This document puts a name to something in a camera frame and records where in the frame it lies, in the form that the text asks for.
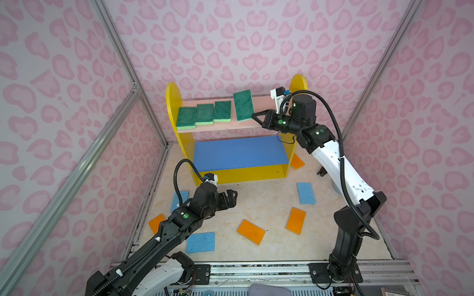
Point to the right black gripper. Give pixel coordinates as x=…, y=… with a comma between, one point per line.
x=270, y=121

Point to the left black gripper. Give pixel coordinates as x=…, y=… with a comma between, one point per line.
x=226, y=204

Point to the green sponge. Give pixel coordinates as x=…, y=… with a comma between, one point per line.
x=244, y=107
x=186, y=118
x=222, y=111
x=204, y=114

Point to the orange sponge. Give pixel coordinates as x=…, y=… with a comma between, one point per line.
x=297, y=162
x=155, y=223
x=251, y=232
x=296, y=221

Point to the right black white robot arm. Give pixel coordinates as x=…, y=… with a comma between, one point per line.
x=308, y=117

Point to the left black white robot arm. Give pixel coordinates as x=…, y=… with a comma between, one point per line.
x=153, y=267

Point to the orange sponge beside shelf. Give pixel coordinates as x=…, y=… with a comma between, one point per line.
x=297, y=162

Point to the blue sponge far left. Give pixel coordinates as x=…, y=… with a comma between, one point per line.
x=175, y=203

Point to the blue sponge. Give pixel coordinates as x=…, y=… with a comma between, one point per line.
x=198, y=243
x=306, y=194
x=175, y=203

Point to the blue sponge front left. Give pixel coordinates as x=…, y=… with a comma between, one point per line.
x=198, y=243

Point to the blue sponge right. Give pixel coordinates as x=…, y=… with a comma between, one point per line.
x=306, y=194

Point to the black clip tool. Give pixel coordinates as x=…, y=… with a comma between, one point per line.
x=322, y=171

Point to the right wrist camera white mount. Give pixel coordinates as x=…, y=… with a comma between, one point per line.
x=278, y=95

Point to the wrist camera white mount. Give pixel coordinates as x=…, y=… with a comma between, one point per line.
x=278, y=95
x=211, y=178

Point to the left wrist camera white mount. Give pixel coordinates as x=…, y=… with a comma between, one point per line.
x=211, y=178

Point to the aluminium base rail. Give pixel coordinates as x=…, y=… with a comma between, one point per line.
x=243, y=278

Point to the right aluminium frame post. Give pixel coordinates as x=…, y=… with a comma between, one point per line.
x=408, y=18

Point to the left aluminium frame beam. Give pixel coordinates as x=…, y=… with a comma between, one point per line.
x=26, y=252

